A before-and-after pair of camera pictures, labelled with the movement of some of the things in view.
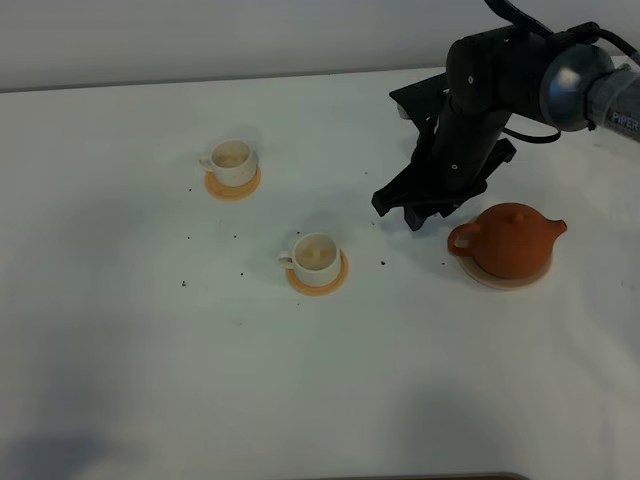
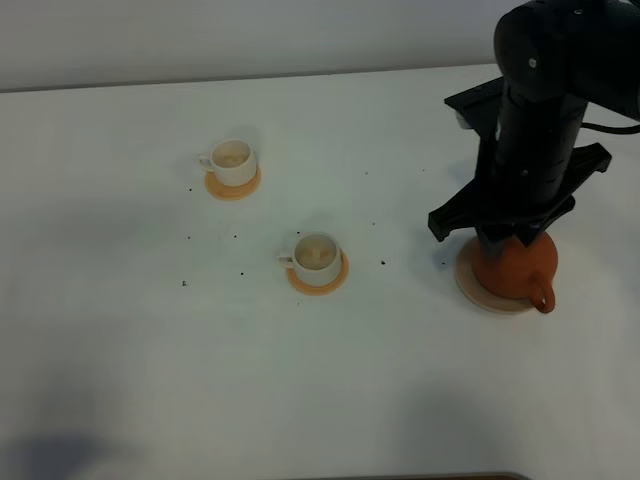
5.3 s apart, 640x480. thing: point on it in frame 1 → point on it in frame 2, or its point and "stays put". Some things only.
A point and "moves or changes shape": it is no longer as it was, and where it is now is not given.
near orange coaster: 331,287 stays put
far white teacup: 233,163 stays put
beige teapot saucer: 470,268 → 479,295
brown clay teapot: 512,241 moves or changes shape
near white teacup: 315,258 stays put
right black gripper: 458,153 → 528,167
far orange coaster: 231,193 stays put
